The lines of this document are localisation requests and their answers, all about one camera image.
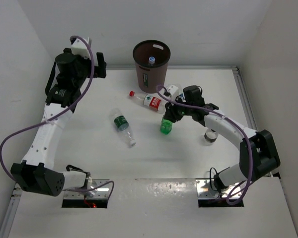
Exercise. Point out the small black-cap clear bottle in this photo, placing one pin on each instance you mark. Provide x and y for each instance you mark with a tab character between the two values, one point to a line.
210	136

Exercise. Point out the small green plastic bottle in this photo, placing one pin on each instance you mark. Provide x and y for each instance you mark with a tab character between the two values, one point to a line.
166	126

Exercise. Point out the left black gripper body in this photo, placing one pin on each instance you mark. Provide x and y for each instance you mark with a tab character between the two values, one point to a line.
84	66

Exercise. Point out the blue-label clear water bottle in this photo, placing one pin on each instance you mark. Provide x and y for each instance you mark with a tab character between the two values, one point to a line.
178	93

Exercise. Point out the aluminium frame rail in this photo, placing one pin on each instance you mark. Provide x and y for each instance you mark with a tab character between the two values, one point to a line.
245	99

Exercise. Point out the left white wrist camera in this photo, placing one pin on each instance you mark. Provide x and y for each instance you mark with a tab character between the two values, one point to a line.
79	48

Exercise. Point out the green-label clear water bottle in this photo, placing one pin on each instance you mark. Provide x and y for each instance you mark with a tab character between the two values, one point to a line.
122	127

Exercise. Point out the red-label clear water bottle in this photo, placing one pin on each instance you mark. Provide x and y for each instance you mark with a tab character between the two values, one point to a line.
149	101

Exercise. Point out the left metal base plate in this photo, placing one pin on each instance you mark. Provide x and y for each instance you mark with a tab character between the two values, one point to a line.
100	190

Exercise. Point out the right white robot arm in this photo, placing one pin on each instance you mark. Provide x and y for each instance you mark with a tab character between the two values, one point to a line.
233	132

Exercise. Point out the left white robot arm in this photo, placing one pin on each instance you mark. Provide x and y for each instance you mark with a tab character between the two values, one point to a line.
36	172

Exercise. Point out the metal base plate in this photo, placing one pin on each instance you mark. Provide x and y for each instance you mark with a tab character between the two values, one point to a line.
206	190
100	190

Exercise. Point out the brown plastic waste bin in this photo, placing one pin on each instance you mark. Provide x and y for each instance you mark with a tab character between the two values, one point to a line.
149	77

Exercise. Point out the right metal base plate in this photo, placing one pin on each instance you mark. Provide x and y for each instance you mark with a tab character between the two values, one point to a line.
206	190

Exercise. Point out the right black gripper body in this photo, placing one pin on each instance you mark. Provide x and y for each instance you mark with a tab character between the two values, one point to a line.
186	110

